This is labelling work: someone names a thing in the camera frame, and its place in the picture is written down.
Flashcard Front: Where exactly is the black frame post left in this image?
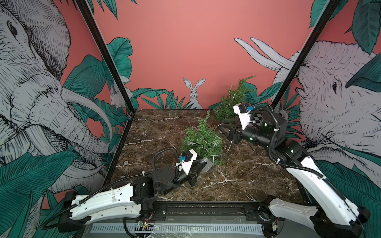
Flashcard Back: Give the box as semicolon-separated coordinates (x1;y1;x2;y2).
75;0;136;114

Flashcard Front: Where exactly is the white slotted cable tray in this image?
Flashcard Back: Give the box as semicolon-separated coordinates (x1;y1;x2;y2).
89;223;264;237

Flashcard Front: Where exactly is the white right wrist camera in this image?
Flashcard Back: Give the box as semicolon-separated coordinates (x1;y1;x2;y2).
233;102;253;130

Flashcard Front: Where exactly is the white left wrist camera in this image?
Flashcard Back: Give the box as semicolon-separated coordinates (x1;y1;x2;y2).
176;149;197;176

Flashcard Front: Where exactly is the black frame post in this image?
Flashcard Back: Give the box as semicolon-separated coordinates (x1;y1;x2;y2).
271;0;340;109
75;0;136;114

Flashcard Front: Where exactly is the small green christmas tree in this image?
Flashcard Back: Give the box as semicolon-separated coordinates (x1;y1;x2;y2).
213;76;257;122

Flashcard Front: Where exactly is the large green christmas tree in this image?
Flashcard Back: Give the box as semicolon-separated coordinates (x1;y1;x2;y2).
181;110;226;166

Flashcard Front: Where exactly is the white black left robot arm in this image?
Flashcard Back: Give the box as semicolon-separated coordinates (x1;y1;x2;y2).
40;149;212;233

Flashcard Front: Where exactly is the black white chessboard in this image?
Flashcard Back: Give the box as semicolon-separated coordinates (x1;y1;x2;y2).
254;112;274;126

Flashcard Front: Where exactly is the black frame post right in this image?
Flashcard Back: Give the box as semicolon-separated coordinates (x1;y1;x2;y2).
271;0;340;109

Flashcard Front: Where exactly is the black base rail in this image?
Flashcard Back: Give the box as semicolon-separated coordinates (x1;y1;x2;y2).
151;201;277;223

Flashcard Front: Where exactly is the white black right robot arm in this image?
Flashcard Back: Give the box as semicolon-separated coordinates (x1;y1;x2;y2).
219;103;371;238

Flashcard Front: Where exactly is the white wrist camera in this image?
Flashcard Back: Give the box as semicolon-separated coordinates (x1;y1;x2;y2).
233;102;253;130
176;149;197;176

